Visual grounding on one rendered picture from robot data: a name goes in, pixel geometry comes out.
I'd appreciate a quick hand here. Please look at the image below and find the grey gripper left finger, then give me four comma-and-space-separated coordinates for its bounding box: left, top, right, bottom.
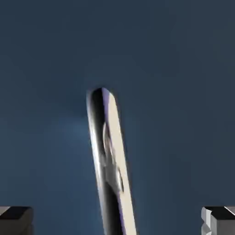
0, 206, 34, 235

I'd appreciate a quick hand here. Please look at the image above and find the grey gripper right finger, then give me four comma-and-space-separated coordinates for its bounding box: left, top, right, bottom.
201, 206, 235, 235

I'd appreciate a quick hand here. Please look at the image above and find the dark blue drawer front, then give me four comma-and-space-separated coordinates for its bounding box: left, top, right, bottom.
0, 0, 235, 235

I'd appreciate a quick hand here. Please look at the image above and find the curved silver metal handle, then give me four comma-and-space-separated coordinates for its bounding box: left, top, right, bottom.
85, 87, 138, 235

